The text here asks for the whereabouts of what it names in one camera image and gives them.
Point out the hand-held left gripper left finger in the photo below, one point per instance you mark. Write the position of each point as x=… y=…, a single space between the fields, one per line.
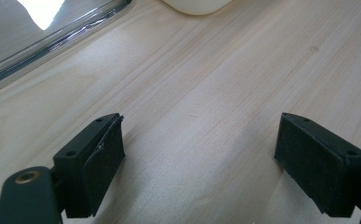
x=88 y=168

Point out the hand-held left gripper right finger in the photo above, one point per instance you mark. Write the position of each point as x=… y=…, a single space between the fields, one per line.
x=318 y=168

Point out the cream divided storage box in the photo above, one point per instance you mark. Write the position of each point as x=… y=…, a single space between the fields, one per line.
x=197 y=6

